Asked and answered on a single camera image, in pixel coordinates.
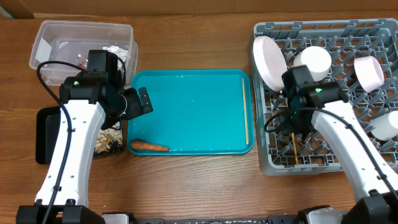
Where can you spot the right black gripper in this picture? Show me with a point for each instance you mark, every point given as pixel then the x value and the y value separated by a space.
pixel 287 126

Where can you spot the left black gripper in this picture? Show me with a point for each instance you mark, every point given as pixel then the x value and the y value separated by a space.
pixel 136 108

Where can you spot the orange carrot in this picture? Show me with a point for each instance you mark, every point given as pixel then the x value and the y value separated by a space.
pixel 146 146

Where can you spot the food scraps and rice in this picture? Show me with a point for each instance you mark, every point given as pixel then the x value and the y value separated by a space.
pixel 109 141

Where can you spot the white tissue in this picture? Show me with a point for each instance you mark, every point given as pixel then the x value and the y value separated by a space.
pixel 121 53

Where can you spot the cream bowl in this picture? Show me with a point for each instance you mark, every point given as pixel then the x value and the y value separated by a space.
pixel 317 60

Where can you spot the wooden chopstick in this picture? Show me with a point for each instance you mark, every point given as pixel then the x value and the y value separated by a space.
pixel 245 112
pixel 295 148

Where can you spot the red snack wrapper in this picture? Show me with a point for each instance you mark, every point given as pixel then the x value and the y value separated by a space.
pixel 82 61

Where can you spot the white cup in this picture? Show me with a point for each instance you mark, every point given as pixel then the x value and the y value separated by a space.
pixel 385 126

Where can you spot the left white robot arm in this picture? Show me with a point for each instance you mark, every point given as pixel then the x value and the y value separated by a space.
pixel 87 104

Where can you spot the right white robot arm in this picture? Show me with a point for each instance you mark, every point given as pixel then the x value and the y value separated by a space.
pixel 326 109

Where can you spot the black waste tray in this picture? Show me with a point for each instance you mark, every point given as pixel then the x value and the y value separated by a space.
pixel 47 126

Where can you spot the grey dishwasher rack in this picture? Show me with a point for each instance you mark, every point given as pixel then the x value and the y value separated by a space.
pixel 345 40

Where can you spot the teal serving tray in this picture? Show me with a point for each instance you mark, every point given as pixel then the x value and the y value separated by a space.
pixel 196 112

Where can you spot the clear plastic bin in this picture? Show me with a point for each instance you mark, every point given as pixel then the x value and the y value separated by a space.
pixel 63 40

